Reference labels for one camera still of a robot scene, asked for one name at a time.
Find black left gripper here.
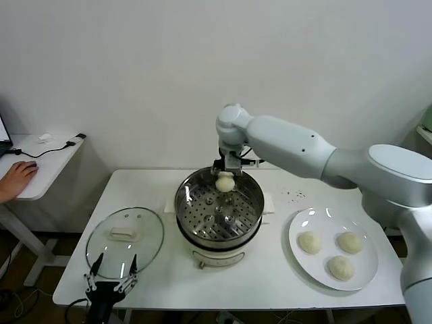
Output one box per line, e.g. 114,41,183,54
83,252,139,324

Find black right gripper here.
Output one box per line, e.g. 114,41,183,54
211,146,244,177

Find white steamed baozi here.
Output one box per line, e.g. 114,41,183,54
298,231,323,254
325,255,356,281
337,232,365,254
215,171,235,193

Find glass lid with cream handle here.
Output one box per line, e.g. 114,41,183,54
85,207,165,280

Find perforated steel steamer basket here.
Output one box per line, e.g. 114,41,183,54
174,167,265,241

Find person's bare hand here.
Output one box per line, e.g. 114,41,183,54
0,161,38,205

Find scattered black crumbs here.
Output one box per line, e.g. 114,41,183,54
281,190,306,204

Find white electric cooker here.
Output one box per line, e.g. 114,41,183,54
164,191,277,271

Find white side table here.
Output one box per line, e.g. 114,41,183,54
0,134,88,288

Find white oval plate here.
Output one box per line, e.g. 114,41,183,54
288,207,379,292

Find black laptop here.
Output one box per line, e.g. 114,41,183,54
0,113,14,158

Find pale green object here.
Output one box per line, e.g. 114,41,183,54
421,104,432,133

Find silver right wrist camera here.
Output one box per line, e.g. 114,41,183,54
225,153,244,173

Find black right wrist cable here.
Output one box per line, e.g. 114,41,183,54
236,144,266,168

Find black cable adapter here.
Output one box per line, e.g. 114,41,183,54
65,134,87,148

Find black laptop cable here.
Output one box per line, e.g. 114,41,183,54
12,144,68,159

